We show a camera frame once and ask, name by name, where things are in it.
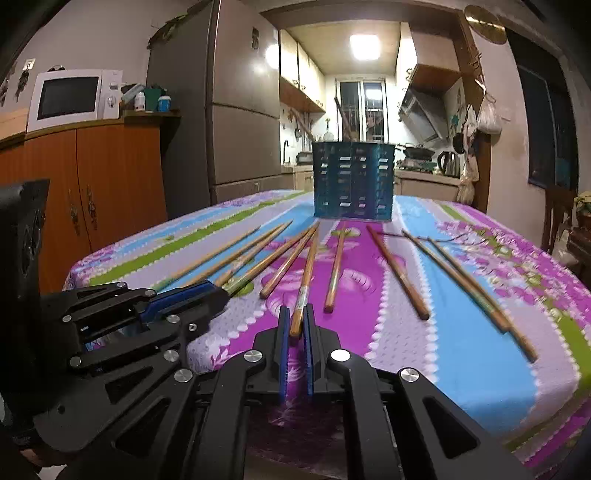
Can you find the hanging beige cloth bag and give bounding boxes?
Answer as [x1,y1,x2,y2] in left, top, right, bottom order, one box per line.
[456,156,477,205]

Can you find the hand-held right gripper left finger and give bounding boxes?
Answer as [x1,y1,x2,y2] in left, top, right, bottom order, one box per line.
[60,305,291,480]

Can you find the beige wall cabinets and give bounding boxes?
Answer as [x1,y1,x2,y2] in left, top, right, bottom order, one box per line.
[279,30,327,114]

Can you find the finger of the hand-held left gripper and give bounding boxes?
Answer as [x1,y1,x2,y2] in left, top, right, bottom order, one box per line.
[62,281,221,341]
[68,292,230,417]

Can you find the orange wooden cabinet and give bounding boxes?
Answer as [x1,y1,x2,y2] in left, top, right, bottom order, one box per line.
[0,112,182,296]

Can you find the steel electric kettle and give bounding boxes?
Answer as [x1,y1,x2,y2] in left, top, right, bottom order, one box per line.
[437,151,462,179]

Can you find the black wok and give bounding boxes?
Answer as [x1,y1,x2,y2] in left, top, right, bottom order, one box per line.
[399,143,437,160]

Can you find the dark wooden chair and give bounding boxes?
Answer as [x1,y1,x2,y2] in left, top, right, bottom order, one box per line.
[542,185,579,256]

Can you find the square ceiling light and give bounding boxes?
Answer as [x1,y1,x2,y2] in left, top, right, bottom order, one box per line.
[349,34,382,61]

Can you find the grey refrigerator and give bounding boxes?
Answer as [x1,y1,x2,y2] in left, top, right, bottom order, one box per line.
[147,0,281,205]

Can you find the barred kitchen window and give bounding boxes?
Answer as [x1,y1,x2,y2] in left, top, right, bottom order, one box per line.
[335,79,387,143]

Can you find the white microwave oven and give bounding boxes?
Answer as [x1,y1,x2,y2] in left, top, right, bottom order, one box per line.
[26,69,123,134]

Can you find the clutter atop refrigerator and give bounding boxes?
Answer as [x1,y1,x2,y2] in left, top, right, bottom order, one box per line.
[147,13,186,49]

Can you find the slender wooden chopstick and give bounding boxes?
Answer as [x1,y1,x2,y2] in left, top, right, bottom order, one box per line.
[222,226,315,296]
[333,96,357,142]
[290,224,321,337]
[291,111,320,144]

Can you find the hanging white plastic bag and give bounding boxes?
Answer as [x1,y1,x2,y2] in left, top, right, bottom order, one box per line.
[476,93,503,136]

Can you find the bunch of wooden chopsticks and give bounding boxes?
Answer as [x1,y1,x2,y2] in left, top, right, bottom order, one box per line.
[157,219,539,363]

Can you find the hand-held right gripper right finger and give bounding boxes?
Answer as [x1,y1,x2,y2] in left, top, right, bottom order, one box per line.
[302,304,536,480]

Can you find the flower wall sticker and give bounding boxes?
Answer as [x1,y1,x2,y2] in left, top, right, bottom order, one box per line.
[450,87,463,131]

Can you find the dark curtained window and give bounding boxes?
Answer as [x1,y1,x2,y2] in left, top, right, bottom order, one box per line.
[507,28,581,188]

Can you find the teal perforated chopstick holder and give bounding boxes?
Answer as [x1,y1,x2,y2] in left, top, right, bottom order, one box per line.
[312,141,397,220]

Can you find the steel range hood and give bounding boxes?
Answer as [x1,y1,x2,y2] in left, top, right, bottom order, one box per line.
[398,88,447,144]

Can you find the wall cabinet above hood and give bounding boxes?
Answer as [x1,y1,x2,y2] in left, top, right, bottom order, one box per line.
[394,23,463,94]

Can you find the floral striped tablecloth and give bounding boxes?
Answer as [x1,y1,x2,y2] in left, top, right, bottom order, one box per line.
[65,189,591,480]

